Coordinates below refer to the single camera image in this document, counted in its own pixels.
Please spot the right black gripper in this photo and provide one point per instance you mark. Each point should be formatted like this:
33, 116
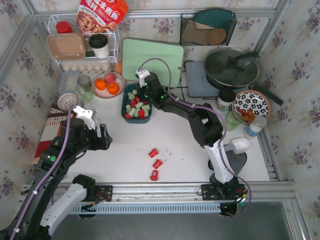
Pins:
143, 91

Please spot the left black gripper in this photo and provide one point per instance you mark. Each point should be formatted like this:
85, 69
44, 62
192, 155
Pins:
100, 139

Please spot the teal plastic storage basket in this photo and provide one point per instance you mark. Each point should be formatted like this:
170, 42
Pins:
126, 101

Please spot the white plastic scoop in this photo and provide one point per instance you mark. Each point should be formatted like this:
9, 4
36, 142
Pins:
238, 145

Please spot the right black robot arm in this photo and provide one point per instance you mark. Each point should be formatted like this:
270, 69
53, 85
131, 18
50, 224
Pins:
206, 128

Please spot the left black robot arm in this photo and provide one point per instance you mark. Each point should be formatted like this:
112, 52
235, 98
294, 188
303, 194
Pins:
35, 220

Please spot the white strainer basket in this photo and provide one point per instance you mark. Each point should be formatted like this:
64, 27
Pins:
66, 101

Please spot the green cutting board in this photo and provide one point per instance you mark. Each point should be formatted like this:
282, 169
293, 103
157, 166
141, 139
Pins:
137, 51

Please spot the striped red cloth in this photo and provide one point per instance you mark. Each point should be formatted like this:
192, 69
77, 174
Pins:
52, 129

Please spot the grey induction cooker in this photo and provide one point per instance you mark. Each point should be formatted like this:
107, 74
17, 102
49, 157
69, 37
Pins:
198, 85

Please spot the pink peach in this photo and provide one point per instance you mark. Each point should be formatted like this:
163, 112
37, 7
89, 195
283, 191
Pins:
110, 77

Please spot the pink fruit bowl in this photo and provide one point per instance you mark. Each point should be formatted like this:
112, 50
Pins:
104, 94

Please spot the grey glass cup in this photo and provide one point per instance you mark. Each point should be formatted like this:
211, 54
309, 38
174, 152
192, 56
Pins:
84, 82

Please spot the clear lidded container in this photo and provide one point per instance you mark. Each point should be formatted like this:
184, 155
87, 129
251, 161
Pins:
68, 82

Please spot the egg carton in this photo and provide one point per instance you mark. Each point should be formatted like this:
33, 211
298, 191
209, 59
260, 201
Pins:
87, 68

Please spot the brown cardboard mat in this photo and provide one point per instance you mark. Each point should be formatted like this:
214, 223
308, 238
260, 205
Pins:
196, 33

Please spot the black lid paper cup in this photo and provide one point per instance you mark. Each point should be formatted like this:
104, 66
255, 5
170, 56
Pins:
99, 44

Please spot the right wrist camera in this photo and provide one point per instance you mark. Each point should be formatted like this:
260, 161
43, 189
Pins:
142, 74

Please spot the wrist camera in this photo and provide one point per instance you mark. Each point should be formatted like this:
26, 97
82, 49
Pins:
142, 74
87, 115

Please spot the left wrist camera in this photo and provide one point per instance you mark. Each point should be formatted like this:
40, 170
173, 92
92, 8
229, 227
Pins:
87, 115

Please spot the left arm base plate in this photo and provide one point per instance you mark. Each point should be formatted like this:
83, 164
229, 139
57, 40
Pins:
103, 193

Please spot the white wire rack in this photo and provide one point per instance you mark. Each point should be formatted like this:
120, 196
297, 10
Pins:
113, 40

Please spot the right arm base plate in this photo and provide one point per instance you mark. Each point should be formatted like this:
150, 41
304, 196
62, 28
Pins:
209, 192

